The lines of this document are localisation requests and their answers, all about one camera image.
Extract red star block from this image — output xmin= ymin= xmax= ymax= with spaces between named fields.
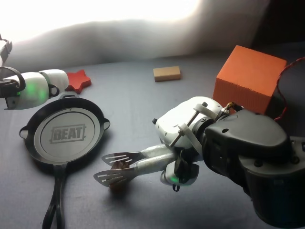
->
xmin=64 ymin=69 xmax=92 ymax=94

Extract brown toy meat chunk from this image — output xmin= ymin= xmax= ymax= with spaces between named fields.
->
xmin=109 ymin=161 xmax=131 ymax=192

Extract grey table cloth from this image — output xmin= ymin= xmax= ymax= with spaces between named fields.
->
xmin=0 ymin=42 xmax=305 ymax=229

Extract tan wooden rectangular block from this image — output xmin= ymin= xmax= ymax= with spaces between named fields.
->
xmin=153 ymin=66 xmax=181 ymax=83

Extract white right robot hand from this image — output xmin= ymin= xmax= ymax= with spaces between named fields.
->
xmin=152 ymin=96 xmax=224 ymax=192

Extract metal tongs with taped handles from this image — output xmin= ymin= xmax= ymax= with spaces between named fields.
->
xmin=93 ymin=144 xmax=182 ymax=189

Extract black cast iron skillet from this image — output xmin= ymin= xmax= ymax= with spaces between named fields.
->
xmin=19 ymin=94 xmax=111 ymax=229

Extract orange box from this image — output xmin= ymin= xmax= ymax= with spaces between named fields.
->
xmin=212 ymin=45 xmax=287 ymax=115

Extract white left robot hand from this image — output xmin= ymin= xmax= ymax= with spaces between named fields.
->
xmin=0 ymin=66 xmax=70 ymax=110

